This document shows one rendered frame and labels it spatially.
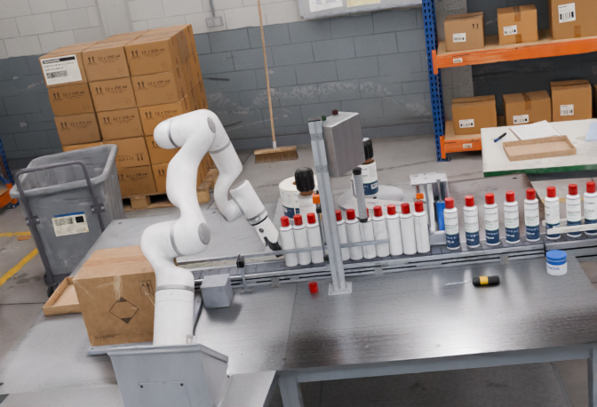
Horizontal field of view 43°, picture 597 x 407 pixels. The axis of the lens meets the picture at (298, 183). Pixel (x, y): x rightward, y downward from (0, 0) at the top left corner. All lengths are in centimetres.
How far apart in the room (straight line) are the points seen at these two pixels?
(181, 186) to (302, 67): 497
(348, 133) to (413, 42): 453
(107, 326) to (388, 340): 98
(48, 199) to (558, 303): 337
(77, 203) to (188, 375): 292
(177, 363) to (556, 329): 119
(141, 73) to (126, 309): 371
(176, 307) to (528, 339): 110
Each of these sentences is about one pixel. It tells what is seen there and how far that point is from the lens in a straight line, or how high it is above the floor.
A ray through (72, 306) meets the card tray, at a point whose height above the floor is 86.
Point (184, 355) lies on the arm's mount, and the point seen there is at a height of 105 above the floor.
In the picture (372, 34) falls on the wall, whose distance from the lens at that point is 720.
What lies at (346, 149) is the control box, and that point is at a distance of 270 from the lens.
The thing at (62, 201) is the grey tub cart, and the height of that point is 68.
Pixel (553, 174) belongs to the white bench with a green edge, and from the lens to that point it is 406.
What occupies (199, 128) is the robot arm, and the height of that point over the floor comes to 156.
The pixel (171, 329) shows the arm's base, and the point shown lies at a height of 107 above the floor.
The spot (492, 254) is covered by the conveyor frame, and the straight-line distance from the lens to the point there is 299.
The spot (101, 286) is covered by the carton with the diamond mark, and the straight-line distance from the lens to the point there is 273.
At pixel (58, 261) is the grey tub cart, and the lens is 526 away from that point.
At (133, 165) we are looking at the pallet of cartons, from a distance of 648.
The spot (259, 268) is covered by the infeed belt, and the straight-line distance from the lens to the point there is 305.
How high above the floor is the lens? 219
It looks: 20 degrees down
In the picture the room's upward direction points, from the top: 9 degrees counter-clockwise
